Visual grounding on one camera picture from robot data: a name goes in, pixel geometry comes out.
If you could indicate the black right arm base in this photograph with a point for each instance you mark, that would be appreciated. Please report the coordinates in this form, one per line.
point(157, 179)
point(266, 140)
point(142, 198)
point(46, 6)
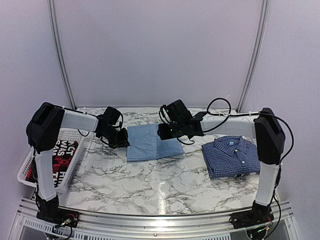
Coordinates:
point(258, 214)

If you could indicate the aluminium front frame rail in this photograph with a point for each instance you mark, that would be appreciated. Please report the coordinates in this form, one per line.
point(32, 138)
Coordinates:
point(105, 226)

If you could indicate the blue checked shirt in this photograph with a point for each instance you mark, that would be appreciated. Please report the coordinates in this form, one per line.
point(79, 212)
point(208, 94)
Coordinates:
point(231, 157)

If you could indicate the red black plaid shirt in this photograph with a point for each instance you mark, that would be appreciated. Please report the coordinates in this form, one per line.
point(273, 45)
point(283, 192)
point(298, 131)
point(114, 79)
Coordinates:
point(62, 160)

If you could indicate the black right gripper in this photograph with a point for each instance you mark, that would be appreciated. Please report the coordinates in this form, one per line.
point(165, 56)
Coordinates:
point(163, 134)

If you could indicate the right aluminium corner post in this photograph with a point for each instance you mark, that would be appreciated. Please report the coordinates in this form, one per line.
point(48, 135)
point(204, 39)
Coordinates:
point(255, 54)

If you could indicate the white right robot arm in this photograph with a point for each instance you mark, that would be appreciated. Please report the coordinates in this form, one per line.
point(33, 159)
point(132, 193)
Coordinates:
point(261, 128)

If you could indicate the left aluminium corner post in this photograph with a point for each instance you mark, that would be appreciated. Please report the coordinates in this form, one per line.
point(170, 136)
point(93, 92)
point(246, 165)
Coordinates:
point(59, 53)

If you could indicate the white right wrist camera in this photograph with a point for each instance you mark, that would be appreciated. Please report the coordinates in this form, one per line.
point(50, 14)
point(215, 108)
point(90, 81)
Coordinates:
point(162, 115)

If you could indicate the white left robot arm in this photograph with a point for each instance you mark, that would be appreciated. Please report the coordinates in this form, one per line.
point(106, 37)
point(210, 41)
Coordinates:
point(44, 127)

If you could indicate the light blue long sleeve shirt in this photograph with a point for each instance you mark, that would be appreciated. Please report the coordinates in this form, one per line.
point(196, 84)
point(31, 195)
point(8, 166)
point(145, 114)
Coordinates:
point(145, 144)

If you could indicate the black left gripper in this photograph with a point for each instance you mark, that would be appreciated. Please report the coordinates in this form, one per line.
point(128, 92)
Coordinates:
point(122, 141)

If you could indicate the aluminium corner post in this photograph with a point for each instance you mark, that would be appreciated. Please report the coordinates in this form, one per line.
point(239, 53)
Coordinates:
point(255, 54)
point(59, 53)

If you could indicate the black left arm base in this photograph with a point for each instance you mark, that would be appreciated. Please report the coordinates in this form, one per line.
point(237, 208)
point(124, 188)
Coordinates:
point(49, 211)

